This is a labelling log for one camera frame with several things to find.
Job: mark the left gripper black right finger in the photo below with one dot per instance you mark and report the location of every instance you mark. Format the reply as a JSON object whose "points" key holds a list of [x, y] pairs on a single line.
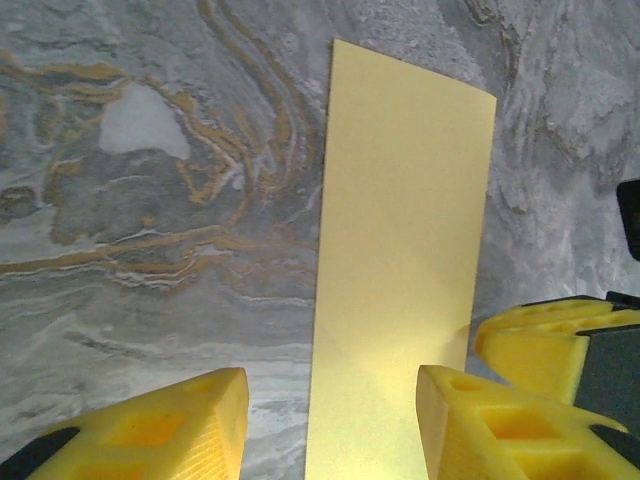
{"points": [[500, 440]]}

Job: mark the yellow paper sheet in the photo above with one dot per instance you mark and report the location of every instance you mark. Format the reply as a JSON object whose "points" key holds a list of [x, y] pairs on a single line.
{"points": [[400, 225]]}

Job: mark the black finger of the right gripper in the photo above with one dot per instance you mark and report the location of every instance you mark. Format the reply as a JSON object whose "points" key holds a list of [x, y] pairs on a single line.
{"points": [[540, 360], [565, 310]]}

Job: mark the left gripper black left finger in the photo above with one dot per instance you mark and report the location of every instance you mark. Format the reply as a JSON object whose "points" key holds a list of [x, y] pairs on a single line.
{"points": [[150, 440]]}

